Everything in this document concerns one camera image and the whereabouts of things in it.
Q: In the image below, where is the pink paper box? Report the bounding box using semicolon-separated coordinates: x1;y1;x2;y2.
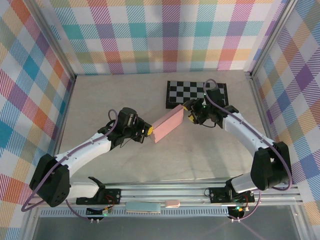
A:
150;103;185;144

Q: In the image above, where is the black grey folding chessboard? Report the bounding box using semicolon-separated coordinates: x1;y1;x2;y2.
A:
165;79;228;110

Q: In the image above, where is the light blue oblong pad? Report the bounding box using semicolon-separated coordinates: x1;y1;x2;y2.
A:
125;201;162;214

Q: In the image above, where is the black controller board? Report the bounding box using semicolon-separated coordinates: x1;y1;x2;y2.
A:
86;206;113;217
228;205;248;218

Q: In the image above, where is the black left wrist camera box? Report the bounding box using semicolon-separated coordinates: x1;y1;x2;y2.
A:
117;107;138;128

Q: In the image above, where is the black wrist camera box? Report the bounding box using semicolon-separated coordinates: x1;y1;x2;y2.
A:
206;87;223;103
117;107;138;128

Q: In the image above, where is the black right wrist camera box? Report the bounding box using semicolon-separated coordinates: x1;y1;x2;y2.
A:
206;87;223;103

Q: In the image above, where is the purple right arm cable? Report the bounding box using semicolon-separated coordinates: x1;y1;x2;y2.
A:
203;78;293;223

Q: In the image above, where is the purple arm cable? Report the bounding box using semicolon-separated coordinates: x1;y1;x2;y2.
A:
21;108;118;223
203;78;293;223

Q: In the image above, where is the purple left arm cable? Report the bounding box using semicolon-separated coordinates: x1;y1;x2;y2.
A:
21;108;118;223

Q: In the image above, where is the aluminium side rail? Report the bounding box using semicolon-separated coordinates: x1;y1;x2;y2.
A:
43;73;77;187
246;72;287;185

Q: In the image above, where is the aluminium mounting rail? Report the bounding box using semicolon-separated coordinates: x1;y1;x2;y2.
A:
27;183;305;208

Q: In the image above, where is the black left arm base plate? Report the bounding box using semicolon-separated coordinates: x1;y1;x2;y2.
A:
75;188;122;206

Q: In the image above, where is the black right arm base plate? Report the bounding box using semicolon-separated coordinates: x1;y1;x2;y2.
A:
208;186;256;204

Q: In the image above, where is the perforated grey cable tray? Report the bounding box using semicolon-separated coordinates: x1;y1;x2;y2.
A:
39;208;231;217

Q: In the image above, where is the aluminium frame post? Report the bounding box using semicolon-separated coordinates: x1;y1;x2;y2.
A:
246;0;301;80
23;0;77;81

